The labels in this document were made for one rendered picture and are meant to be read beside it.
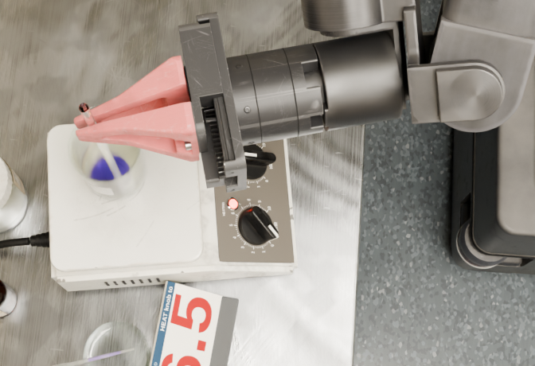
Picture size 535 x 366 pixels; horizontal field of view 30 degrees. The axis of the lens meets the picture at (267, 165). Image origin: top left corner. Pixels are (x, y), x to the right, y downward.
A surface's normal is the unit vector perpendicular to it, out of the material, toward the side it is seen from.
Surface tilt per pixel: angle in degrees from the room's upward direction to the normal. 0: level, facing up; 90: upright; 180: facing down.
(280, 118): 48
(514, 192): 0
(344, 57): 17
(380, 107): 57
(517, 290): 0
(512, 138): 0
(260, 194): 30
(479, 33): 39
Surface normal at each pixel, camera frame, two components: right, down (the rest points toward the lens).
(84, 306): 0.03, -0.25
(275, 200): 0.52, -0.26
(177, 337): 0.66, -0.09
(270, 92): 0.06, -0.04
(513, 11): -0.13, 0.39
